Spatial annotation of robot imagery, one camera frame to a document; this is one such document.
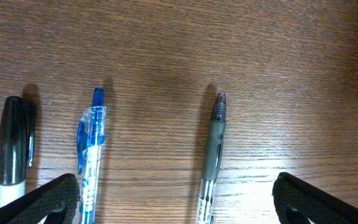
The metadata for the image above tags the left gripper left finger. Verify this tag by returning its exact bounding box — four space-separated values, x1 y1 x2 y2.
0 173 80 224

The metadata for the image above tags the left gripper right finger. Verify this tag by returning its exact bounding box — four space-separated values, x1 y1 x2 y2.
272 172 358 224

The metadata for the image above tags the blue clear ballpoint pen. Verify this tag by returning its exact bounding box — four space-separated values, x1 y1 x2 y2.
76 88 106 224

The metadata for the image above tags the black cap white marker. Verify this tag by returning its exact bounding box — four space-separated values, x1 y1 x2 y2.
0 96 35 207

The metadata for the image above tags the dark grey ballpoint pen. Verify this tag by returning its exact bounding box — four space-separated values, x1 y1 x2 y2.
195 92 226 224

